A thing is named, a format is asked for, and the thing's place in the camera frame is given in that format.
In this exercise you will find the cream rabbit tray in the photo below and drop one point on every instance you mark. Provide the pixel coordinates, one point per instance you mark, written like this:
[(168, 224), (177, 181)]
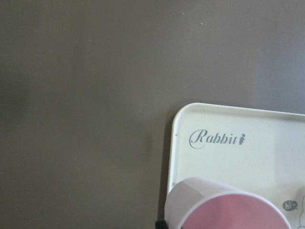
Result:
[(259, 151)]

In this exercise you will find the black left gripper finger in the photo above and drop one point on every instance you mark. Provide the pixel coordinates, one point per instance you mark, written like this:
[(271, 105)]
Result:
[(161, 224)]

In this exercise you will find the pink plastic cup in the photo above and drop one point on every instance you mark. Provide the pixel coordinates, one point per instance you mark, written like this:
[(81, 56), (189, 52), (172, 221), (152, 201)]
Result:
[(199, 203)]

